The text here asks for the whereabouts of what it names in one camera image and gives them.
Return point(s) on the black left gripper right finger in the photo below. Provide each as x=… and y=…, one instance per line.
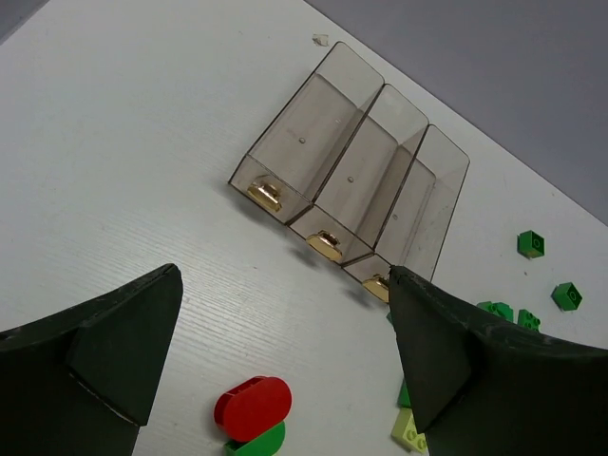
x=481, y=385

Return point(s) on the green curved lego brick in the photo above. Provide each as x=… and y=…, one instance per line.
x=500, y=309

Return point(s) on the smoky clear left container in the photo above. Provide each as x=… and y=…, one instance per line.
x=294, y=156

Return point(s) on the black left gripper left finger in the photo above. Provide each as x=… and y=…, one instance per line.
x=83, y=381

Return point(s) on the green square lego brick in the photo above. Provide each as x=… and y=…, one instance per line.
x=567, y=297
x=530, y=244

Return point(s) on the red rounded lego brick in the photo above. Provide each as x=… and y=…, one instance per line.
x=253, y=407

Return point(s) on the green rounded lego brick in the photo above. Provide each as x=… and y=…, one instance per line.
x=267, y=443

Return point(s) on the green 2x2 lego brick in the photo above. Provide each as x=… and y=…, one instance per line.
x=528, y=320

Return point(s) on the lime 2x2 lego brick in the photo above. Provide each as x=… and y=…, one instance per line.
x=405, y=434

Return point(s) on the smoky clear middle container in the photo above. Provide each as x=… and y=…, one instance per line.
x=353, y=206

